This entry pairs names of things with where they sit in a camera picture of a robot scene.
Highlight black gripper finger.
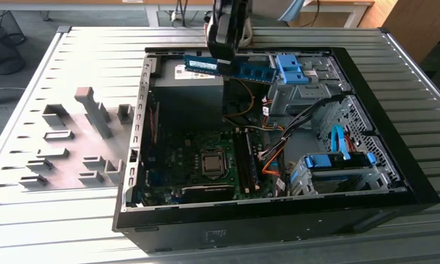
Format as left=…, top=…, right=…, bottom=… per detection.
left=207, top=12, right=240, bottom=76

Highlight blue RAM stick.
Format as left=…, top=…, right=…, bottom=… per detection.
left=183, top=54, right=280, bottom=84

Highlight black RAM slot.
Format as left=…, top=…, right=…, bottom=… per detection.
left=232, top=128, right=251, bottom=194

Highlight blue drive latch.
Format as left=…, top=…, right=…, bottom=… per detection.
left=275, top=54, right=311, bottom=85

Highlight grey power supply unit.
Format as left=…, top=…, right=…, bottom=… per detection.
left=151, top=58, right=226, bottom=131

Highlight metal drive cage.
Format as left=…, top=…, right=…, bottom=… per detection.
left=267, top=53, right=354, bottom=118

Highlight CPU socket with metal cover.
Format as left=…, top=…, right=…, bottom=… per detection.
left=199, top=148, right=231, bottom=179

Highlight green motherboard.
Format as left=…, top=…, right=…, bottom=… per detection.
left=143, top=128, right=286, bottom=206

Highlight hard disk in blue carrier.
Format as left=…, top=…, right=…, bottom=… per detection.
left=303, top=152, right=378, bottom=170

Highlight brown wooden cabinet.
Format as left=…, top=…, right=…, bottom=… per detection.
left=358, top=0, right=440, bottom=64

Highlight grey parts rack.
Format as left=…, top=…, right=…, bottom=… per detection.
left=17, top=86, right=136, bottom=193

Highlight black graphics card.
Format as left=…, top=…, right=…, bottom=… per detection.
left=179, top=184, right=236, bottom=203

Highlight metal disk bay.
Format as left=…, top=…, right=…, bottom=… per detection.
left=288, top=164, right=390, bottom=195

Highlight black mesh wastebasket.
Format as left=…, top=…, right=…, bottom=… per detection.
left=0, top=9, right=27, bottom=75

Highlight black PC case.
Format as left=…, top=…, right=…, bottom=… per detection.
left=112, top=46, right=440, bottom=253

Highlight black cable white plug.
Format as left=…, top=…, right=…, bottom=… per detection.
left=171, top=0, right=190, bottom=27

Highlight black cable bundle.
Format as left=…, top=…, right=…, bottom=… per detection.
left=259, top=95, right=348, bottom=162

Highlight white frame desk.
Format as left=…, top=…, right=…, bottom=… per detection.
left=144, top=0, right=375, bottom=28

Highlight blue flat data wire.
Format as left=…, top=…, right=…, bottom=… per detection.
left=331, top=125, right=354, bottom=160

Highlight orange wires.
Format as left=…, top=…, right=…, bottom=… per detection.
left=260, top=153, right=282, bottom=177

